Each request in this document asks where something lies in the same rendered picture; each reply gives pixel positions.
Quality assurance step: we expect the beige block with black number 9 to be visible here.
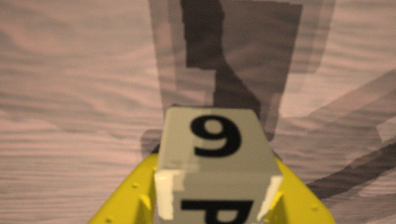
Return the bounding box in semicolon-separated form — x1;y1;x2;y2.
155;107;283;224

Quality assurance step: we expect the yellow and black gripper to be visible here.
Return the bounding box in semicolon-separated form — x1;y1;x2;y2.
87;153;336;224

